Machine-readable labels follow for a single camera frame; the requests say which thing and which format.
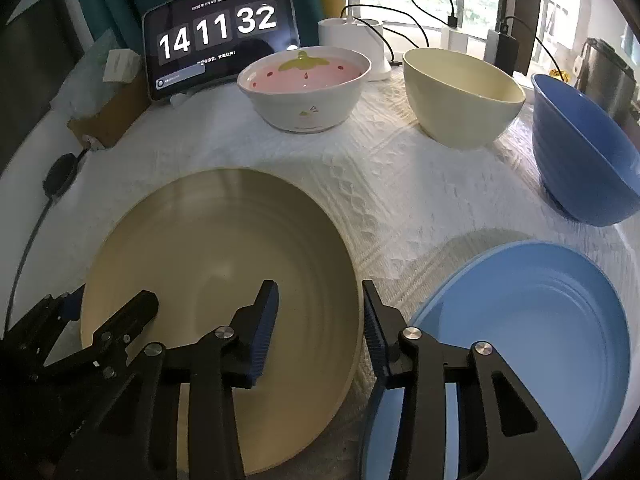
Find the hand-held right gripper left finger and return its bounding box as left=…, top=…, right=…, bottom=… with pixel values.
left=55, top=279, right=280, bottom=480

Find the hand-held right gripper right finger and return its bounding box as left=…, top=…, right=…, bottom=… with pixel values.
left=361, top=280, right=586, bottom=480

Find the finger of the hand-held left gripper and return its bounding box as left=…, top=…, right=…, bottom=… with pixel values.
left=0, top=287, right=85, bottom=376
left=47, top=290, right=161, bottom=401

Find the beige round plate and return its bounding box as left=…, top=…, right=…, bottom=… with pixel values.
left=80, top=167, right=362, bottom=473

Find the light blue plate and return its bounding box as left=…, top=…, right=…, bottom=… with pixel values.
left=359, top=240, right=630, bottom=480

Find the strawberry print white bowl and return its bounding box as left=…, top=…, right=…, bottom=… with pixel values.
left=236, top=46, right=372, bottom=134

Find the cream bowl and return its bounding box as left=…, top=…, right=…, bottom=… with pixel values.
left=402, top=47, right=527, bottom=150

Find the dark blue ribbed bowl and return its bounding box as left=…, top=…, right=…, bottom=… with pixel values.
left=530, top=72, right=640, bottom=227

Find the white textured tablecloth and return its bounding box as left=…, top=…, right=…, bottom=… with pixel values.
left=0, top=60, right=640, bottom=480

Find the cardboard box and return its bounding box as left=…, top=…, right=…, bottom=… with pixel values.
left=67, top=72, right=151, bottom=151

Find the clear plastic pack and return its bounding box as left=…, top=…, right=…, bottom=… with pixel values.
left=50, top=30, right=121, bottom=116

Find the small white box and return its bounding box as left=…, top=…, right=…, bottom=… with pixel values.
left=102, top=49, right=142, bottom=83

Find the white desktop holder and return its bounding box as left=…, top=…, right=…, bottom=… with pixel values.
left=318, top=16, right=392, bottom=82

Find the white charger with black plug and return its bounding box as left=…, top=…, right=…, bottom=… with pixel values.
left=440, top=11, right=471, bottom=53

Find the black power adapter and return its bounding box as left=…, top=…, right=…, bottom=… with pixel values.
left=487, top=17, right=524, bottom=74

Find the tablet with clock display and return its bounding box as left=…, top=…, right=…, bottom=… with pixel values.
left=141, top=0, right=302, bottom=102

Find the stainless steel kettle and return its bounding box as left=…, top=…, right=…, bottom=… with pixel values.
left=575, top=37, right=639, bottom=122

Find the black round puck with cable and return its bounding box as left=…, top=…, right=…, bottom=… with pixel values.
left=4, top=147, right=93, bottom=331

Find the thin black holder cable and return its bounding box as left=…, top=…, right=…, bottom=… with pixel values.
left=341, top=4, right=403, bottom=67

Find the black power bank cable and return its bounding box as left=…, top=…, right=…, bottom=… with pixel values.
left=500, top=15, right=557, bottom=75

